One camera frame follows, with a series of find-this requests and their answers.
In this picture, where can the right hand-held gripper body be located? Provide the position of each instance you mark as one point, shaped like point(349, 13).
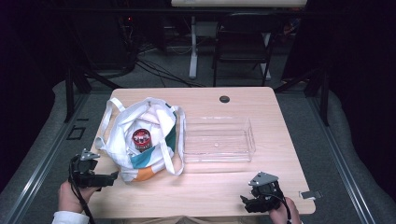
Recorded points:
point(266, 191)

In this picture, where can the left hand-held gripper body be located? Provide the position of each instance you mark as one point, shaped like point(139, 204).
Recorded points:
point(83, 169)

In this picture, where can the white tote bag colour patches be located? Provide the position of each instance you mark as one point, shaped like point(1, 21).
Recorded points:
point(124, 146)

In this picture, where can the red lidded can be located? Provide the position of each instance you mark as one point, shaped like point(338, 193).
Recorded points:
point(142, 139)

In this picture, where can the clear plastic tray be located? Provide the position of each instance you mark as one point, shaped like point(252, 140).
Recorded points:
point(218, 141)

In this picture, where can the person's right hand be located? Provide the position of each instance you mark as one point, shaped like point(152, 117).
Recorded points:
point(281, 214)

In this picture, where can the person's left hand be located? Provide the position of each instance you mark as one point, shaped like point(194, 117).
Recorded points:
point(70, 197)

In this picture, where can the black metal stand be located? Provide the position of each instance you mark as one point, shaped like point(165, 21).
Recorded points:
point(323, 93)
point(70, 93)

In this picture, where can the black table grommet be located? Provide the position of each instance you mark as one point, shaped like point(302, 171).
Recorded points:
point(224, 99)

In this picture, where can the white desk leg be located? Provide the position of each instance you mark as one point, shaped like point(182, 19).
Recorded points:
point(193, 53)

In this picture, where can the black folding chair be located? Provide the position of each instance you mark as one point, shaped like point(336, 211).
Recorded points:
point(241, 37)

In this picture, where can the aluminium floor rail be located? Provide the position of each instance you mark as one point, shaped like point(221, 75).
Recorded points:
point(339, 161)
point(43, 168)

